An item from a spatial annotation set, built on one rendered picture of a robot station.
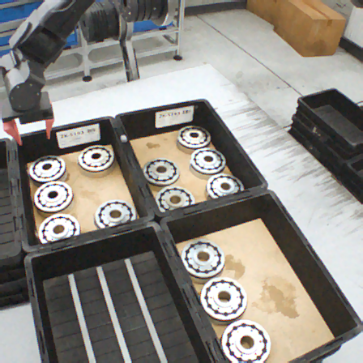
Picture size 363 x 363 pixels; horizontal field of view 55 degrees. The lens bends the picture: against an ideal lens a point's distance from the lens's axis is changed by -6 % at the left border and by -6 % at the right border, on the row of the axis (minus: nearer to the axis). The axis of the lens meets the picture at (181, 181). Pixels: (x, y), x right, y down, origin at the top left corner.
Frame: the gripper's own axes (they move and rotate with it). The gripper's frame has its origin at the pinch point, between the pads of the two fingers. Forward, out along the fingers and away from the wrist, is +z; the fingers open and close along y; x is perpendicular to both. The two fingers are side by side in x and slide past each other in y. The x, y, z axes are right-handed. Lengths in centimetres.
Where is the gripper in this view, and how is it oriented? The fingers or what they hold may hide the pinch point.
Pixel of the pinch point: (33, 137)
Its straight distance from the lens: 84.6
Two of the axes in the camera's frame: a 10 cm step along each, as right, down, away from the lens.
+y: 9.3, -2.2, 2.9
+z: -0.7, 6.7, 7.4
